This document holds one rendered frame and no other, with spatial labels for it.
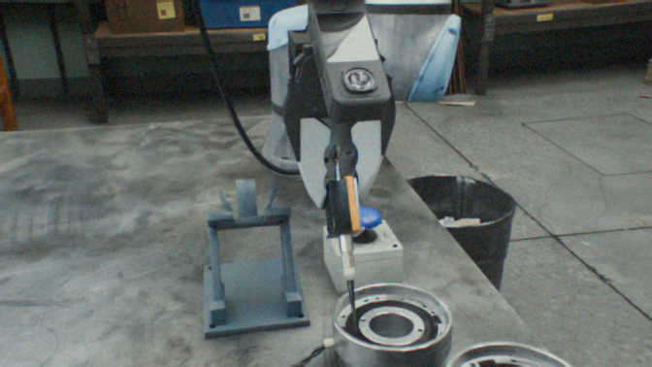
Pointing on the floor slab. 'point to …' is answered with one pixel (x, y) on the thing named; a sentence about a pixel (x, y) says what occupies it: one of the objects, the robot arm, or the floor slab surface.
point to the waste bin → (475, 207)
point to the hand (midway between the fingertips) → (340, 196)
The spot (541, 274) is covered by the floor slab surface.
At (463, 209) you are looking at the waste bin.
